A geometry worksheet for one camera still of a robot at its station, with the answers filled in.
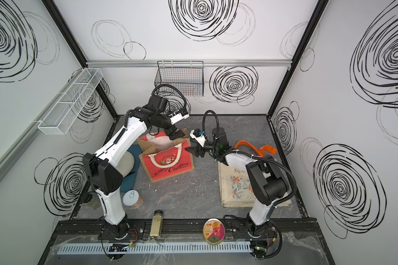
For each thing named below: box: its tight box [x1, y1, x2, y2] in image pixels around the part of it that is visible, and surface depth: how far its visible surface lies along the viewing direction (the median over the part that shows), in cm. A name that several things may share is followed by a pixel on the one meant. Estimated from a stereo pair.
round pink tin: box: [202, 218, 226, 245], surface depth 72 cm
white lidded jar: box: [122, 189, 143, 210], surface depth 80 cm
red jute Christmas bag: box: [137, 128, 195, 183], surface depth 84 cm
